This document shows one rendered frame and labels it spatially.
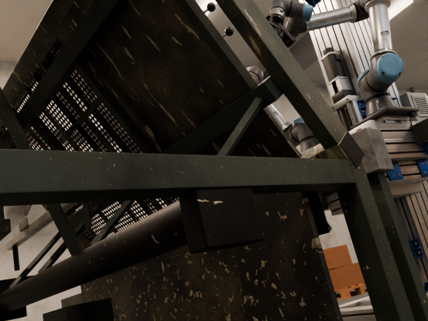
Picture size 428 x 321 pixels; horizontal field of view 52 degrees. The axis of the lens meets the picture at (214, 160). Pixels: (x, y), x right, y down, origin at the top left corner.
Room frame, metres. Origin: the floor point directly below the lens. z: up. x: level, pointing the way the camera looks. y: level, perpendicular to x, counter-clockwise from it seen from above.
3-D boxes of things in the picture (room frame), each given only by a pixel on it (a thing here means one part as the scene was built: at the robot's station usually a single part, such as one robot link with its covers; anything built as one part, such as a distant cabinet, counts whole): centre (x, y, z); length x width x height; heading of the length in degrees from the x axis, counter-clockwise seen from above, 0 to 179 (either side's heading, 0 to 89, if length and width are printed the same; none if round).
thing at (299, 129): (2.37, -0.55, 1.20); 0.13 x 0.12 x 0.14; 33
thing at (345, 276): (6.32, -1.16, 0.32); 1.12 x 0.77 x 0.64; 32
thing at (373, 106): (1.95, -0.82, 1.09); 0.15 x 0.15 x 0.10
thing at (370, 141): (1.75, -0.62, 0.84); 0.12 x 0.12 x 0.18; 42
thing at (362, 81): (1.94, -0.82, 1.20); 0.13 x 0.12 x 0.14; 7
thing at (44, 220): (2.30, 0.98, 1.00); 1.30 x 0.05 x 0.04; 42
